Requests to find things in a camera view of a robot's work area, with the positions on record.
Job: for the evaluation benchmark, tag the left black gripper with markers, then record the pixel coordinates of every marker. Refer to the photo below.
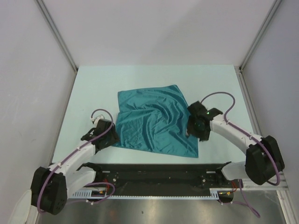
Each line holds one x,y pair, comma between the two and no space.
114,138

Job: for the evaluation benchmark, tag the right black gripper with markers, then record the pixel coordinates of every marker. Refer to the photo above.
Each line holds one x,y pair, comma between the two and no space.
203,136

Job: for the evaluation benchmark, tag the teal satin napkin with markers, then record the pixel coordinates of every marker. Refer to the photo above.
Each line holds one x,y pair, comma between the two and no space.
155,120

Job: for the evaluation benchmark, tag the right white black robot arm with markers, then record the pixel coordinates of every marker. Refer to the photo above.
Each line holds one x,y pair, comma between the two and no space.
263,157

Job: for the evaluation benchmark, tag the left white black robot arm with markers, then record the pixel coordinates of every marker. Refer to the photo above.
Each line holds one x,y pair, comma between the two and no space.
52,186

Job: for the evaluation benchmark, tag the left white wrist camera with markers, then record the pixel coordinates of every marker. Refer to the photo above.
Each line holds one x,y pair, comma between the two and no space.
95,120

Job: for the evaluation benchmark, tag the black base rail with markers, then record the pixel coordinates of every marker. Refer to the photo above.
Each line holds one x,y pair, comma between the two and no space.
163,180

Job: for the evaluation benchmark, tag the white slotted cable duct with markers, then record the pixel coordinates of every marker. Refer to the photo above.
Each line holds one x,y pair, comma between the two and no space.
89,195

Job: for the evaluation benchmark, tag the right aluminium frame post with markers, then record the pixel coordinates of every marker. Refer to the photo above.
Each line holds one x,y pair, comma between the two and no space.
261,32

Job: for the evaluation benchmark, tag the aluminium frame post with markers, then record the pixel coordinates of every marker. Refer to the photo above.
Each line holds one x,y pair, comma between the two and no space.
261,32
57,35

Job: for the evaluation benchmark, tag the left aluminium frame post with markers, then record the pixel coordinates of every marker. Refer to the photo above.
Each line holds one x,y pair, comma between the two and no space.
57,35

